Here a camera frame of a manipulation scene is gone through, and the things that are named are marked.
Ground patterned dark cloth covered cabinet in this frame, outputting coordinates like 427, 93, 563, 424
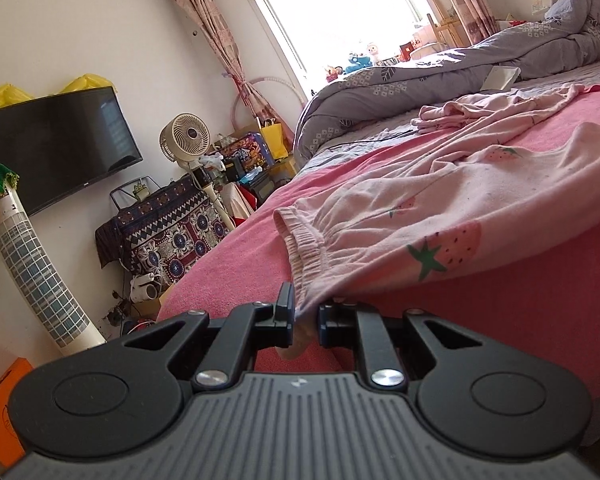
95, 176, 230, 286

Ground blue plush toy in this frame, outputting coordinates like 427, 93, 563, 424
343, 54, 373, 74

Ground pink hula hoop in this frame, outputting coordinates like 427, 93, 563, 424
230, 76, 306, 130

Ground orange cardboard box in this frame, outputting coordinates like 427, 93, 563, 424
0, 358, 33, 468

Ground colourful toy box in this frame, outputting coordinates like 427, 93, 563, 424
220, 132, 274, 172

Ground wire frame with plant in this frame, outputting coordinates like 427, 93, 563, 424
109, 176, 160, 210

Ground left pink curtain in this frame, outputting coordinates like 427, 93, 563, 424
174, 0, 294, 148

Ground yellow plastic bag behind television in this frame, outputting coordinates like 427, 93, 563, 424
0, 74, 114, 108

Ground yellow shopping bag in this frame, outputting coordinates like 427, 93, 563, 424
260, 118, 289, 160

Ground pink strawberry pajama pants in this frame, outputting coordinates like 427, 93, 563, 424
274, 86, 600, 318

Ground pink bed blanket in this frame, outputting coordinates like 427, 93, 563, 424
157, 86, 600, 401

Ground grey patterned quilt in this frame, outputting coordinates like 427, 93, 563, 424
294, 0, 600, 165

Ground beige round fan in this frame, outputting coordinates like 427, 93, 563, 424
159, 113, 211, 170

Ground white tower air conditioner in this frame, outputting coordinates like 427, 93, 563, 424
0, 186, 105, 356

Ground white book on bed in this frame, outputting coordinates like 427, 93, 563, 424
480, 66, 520, 92

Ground black wall television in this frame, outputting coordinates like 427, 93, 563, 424
0, 87, 143, 216

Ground wooden chair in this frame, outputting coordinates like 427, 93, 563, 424
427, 13, 466, 48

